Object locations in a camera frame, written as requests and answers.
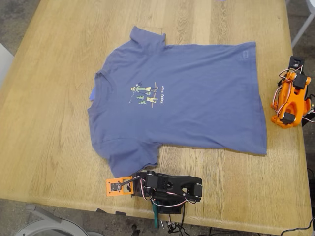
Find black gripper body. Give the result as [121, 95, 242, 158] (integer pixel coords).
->
[131, 171, 148, 199]

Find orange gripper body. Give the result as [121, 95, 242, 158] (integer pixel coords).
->
[281, 70, 312, 90]

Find blue printed T-shirt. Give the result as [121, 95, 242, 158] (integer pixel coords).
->
[87, 25, 268, 178]

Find black table clamp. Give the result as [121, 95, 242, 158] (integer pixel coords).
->
[302, 94, 315, 127]

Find teal table clamp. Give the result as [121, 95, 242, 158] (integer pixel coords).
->
[151, 204, 160, 229]

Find white chair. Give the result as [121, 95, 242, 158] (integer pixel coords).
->
[285, 0, 315, 49]
[0, 43, 14, 89]

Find grey round-base chair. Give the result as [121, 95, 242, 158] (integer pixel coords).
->
[13, 203, 105, 236]

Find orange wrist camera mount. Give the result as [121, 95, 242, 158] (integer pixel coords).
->
[106, 176, 134, 197]

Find arm servo wires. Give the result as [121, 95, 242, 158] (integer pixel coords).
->
[134, 178, 197, 207]
[272, 69, 297, 119]

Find black power cables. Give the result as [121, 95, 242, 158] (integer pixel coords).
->
[159, 213, 189, 234]

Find black looped cable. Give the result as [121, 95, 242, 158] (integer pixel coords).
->
[280, 216, 315, 236]

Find wooden table cable hatch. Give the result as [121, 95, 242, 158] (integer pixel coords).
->
[144, 26, 164, 35]

